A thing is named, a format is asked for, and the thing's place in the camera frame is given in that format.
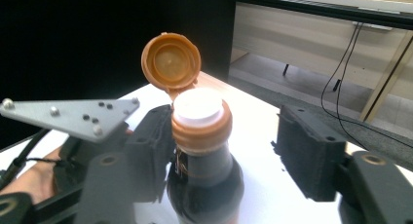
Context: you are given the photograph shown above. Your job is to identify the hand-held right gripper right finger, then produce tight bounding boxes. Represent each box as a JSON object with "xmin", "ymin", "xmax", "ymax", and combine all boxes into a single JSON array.
[{"xmin": 271, "ymin": 104, "xmax": 413, "ymax": 224}]

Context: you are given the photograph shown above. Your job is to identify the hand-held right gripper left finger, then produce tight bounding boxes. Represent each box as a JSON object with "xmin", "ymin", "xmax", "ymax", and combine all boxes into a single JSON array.
[{"xmin": 74, "ymin": 103, "xmax": 177, "ymax": 224}]

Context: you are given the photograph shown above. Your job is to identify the dark sauce bottle orange cap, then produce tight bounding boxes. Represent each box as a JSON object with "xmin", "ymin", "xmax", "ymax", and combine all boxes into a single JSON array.
[{"xmin": 140, "ymin": 31, "xmax": 245, "ymax": 224}]

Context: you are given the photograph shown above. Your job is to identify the white table board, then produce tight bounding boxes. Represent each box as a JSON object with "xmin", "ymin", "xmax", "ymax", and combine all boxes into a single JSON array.
[{"xmin": 0, "ymin": 82, "xmax": 413, "ymax": 224}]

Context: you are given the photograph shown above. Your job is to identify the dark curtain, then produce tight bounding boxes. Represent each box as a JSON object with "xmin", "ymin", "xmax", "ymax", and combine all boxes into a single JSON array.
[{"xmin": 0, "ymin": 0, "xmax": 238, "ymax": 151}]

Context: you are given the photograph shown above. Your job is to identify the black horizontal bar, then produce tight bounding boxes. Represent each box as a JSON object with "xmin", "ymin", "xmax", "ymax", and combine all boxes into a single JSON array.
[{"xmin": 235, "ymin": 0, "xmax": 413, "ymax": 31}]

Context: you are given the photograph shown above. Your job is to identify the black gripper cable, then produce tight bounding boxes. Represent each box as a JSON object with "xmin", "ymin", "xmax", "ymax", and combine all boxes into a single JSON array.
[{"xmin": 0, "ymin": 128, "xmax": 51, "ymax": 190}]

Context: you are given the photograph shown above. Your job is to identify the black hanging cable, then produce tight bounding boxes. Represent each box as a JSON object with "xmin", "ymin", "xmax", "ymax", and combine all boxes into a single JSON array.
[{"xmin": 320, "ymin": 21, "xmax": 413, "ymax": 151}]

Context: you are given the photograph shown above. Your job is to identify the beige vertical post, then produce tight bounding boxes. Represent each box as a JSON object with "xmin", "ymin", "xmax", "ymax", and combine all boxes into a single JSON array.
[{"xmin": 358, "ymin": 31, "xmax": 413, "ymax": 123}]

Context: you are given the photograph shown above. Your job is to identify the white wall socket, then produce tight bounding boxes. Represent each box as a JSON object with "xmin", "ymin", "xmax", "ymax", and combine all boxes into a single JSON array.
[{"xmin": 352, "ymin": 20, "xmax": 394, "ymax": 32}]

